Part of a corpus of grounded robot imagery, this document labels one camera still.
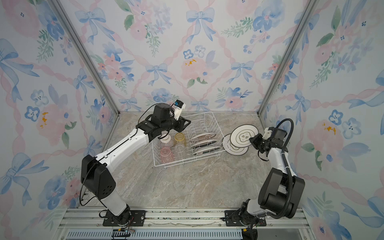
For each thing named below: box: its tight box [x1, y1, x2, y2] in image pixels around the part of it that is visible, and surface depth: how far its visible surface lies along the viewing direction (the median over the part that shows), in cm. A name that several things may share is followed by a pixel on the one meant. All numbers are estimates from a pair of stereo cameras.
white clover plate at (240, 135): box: [230, 124, 259, 148], surface depth 94 cm
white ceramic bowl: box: [160, 133, 175, 149], surface depth 97 cm
